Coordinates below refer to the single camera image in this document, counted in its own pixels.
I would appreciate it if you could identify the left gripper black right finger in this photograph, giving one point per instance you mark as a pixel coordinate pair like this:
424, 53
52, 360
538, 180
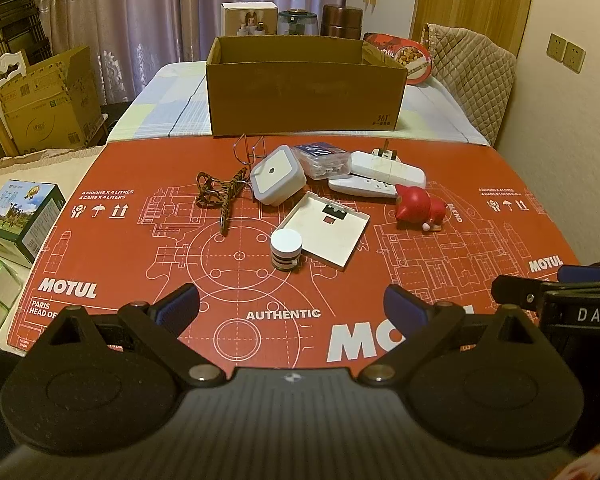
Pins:
429, 330

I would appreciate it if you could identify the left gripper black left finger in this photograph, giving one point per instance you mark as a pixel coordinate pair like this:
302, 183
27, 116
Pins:
155, 329

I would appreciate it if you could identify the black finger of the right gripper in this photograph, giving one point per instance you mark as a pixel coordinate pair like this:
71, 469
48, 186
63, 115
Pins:
523, 292
578, 274

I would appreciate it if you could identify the red cartoon figurine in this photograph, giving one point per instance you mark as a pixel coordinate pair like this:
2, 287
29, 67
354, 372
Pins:
415, 206

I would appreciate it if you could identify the white square tray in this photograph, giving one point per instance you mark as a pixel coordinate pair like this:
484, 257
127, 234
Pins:
329, 230

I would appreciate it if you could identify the white round jar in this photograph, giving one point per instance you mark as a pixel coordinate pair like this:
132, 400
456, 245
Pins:
286, 248

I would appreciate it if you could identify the white remote control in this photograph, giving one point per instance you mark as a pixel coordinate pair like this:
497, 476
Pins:
362, 187

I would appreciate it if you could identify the white plug adapter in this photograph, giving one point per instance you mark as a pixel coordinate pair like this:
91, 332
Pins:
386, 170

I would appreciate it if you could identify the square blue night light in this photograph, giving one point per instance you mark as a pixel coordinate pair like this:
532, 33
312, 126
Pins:
277, 177

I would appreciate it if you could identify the clear plastic box blue label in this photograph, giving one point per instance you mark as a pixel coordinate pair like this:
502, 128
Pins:
321, 160

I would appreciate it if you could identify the red Motul mat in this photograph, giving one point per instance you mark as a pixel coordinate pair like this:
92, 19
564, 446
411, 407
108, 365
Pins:
132, 230

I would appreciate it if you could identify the green milk carton box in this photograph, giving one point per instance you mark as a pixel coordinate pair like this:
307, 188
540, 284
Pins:
28, 211

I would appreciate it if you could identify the beige quilted chair cover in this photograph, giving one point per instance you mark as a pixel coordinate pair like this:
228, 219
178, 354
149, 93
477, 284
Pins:
478, 74

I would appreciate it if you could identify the checkered blue tablecloth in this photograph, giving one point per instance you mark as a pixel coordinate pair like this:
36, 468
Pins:
175, 103

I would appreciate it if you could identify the side cardboard box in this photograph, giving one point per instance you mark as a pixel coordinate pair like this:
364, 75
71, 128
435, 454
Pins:
55, 104

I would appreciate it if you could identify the open brown cardboard box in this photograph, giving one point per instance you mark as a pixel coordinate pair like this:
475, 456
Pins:
286, 84

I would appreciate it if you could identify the red beef rice meal box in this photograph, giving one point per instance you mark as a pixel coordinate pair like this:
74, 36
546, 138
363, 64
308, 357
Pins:
412, 55

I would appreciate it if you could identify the white carved chair back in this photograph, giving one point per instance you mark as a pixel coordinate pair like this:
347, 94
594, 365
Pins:
11, 66

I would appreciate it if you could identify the brown metal canister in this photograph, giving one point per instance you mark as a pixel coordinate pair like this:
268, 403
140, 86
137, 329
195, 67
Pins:
341, 21

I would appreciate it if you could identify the white product box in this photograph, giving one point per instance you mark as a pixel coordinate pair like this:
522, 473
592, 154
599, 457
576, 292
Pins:
248, 18

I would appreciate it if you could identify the glass jar green lid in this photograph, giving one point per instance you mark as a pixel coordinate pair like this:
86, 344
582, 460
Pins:
297, 22

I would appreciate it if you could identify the dark folding ladder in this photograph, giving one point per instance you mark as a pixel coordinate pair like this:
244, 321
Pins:
21, 30

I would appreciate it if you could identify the wall socket plates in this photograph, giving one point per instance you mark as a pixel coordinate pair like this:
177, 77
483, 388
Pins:
566, 52

